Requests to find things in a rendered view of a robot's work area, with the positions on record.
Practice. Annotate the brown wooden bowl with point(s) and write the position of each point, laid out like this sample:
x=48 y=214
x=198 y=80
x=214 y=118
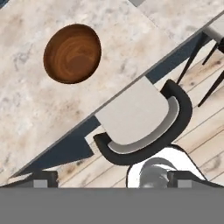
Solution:
x=72 y=54

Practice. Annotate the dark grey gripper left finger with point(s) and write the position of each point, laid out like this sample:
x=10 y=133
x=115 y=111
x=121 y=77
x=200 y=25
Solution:
x=46 y=176

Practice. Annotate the dark blue dining counter base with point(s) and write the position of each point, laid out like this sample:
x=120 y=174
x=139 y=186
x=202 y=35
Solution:
x=68 y=148

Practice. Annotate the white and black round object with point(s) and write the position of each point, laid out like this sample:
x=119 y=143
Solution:
x=175 y=159

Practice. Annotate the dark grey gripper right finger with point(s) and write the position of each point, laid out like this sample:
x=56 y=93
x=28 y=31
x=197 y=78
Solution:
x=180 y=176

